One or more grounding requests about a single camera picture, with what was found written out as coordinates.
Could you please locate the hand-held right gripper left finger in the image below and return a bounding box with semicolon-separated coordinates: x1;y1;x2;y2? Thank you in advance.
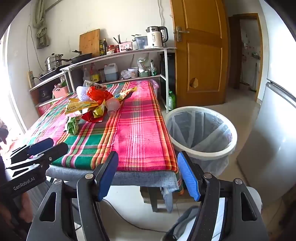
26;151;119;241

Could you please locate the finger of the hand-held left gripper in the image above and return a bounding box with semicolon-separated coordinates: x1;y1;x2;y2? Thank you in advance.
7;142;69;173
9;137;54;164

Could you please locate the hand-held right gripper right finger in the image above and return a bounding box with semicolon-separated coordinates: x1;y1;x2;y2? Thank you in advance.
177;151;270;241

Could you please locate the green snack wrapper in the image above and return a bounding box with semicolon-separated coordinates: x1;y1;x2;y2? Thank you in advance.
66;116;80;135

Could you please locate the yellow crinkled wrapper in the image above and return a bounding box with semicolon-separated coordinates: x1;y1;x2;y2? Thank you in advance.
65;98;99;115

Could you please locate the white lined trash bin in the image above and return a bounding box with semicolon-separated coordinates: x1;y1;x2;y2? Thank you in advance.
165;106;238;176

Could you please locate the white foam fruit net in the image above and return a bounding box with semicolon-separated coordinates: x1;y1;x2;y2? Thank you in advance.
76;86;92;102

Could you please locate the red plastic bag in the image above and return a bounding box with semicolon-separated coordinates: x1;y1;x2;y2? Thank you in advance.
87;87;114;106

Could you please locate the clear plastic cup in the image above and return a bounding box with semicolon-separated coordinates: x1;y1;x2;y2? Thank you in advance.
105;98;121;115

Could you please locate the clear printed plastic bag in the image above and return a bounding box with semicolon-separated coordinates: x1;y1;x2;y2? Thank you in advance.
83;80;107;91

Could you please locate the long yellow snack wrapper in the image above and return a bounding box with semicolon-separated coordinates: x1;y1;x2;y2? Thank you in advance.
113;86;138;101

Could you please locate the person's left hand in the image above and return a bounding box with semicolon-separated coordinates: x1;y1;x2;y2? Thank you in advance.
0;192;34;226

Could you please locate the grey underlay cloth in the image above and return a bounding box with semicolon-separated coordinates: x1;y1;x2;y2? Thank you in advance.
45;164;179;214

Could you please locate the red storage box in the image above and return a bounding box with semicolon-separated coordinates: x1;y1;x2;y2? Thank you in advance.
36;101;55;116

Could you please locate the dark table leg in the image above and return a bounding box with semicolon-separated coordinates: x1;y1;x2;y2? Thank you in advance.
140;185;167;212

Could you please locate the grey white garment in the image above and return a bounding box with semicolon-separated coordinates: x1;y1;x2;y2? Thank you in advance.
162;185;263;241

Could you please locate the plaid pink green tablecloth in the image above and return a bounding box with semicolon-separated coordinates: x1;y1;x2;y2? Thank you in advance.
14;81;184;195

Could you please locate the pink plastic basket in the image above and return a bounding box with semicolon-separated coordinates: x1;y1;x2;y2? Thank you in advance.
52;85;70;99

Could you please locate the low metal shelf rack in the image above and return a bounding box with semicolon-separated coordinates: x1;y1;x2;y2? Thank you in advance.
29;71;70;116

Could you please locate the black induction cooker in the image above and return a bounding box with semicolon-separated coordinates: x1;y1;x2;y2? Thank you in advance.
38;67;66;81

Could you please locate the green plastic bottle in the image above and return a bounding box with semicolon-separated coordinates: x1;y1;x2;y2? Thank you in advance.
168;91;176;111

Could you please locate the steel steamer pot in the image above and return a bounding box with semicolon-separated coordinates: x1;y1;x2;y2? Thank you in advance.
45;53;63;71

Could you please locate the yellow label sauce bottle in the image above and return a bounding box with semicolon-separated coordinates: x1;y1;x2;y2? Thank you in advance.
90;65;100;83

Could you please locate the silver refrigerator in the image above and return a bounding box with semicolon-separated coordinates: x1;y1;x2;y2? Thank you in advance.
236;0;296;202

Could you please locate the plastic jug of dark liquid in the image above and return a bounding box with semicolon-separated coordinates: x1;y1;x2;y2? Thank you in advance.
104;63;119;81

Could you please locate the pink lidded storage box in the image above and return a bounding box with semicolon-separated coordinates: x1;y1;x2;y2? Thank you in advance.
148;80;160;98

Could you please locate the black frying pan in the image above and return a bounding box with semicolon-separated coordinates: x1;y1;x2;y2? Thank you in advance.
60;50;93;65

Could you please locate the hanging grey-green cloth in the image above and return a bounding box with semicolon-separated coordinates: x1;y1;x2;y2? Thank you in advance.
32;0;51;49

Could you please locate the tall white metal shelf rack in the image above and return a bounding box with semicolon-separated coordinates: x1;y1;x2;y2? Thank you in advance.
61;47;177;114

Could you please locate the wooden cutting board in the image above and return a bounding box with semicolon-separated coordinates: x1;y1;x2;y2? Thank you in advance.
79;29;100;57

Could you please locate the wooden door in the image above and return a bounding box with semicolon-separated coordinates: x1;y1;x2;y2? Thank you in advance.
170;0;229;108

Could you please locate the white green food bag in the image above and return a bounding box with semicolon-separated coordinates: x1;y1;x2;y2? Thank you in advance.
137;57;151;73

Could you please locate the pink utensil holder box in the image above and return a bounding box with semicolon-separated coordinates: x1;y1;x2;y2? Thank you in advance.
119;41;133;52

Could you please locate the water filter pitcher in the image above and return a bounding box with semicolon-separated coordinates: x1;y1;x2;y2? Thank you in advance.
132;35;148;50

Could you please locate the white electric kettle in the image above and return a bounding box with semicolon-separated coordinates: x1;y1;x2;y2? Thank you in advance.
146;26;168;49

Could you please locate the black floor cable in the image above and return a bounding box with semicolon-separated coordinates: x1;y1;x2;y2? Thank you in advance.
103;199;171;233

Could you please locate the wooden door frame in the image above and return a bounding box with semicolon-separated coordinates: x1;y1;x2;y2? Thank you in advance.
228;13;264;102

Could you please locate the metal door handle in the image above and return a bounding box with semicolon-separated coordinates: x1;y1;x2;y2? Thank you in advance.
174;26;190;42

